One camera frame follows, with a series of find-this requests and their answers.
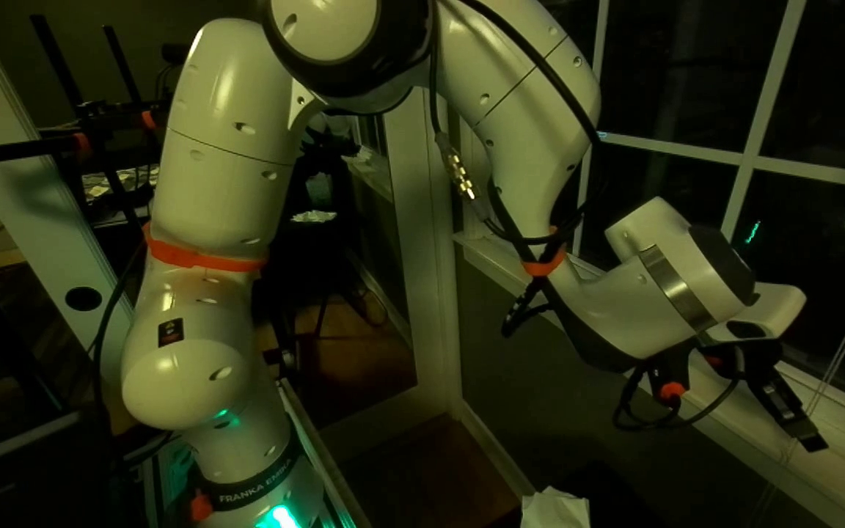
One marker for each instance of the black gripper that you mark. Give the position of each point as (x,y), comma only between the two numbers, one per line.
(750,359)

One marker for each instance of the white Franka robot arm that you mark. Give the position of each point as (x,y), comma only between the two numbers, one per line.
(217,148)

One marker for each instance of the large white framed window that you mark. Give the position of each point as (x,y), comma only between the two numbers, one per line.
(833,120)

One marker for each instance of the small window with blinds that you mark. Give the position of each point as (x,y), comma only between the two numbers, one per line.
(370,167)

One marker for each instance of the white crumpled tissue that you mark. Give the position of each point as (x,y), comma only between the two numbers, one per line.
(555,510)

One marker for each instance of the black chair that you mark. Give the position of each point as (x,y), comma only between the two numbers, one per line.
(321,265)

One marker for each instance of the small white cloth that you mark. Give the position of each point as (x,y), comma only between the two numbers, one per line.
(313,215)

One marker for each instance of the black horizontal stand bar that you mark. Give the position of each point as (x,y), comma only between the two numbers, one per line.
(13,150)

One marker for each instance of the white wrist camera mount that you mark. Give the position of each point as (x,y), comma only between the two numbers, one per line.
(769,310)

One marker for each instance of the metal robot mount table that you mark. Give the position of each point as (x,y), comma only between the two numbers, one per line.
(324,458)

